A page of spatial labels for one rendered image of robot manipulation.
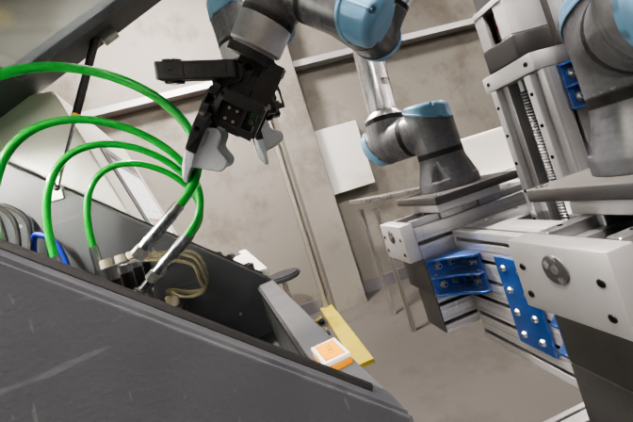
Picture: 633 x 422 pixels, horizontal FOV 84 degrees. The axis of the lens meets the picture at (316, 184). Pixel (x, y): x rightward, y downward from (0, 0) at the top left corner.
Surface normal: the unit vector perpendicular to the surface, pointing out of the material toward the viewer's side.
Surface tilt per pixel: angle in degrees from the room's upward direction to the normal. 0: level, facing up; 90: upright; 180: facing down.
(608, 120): 73
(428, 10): 90
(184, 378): 90
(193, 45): 90
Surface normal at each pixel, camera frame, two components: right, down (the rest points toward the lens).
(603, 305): -0.94, 0.29
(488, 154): 0.15, -0.07
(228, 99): 0.01, 0.21
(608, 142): -1.00, 0.00
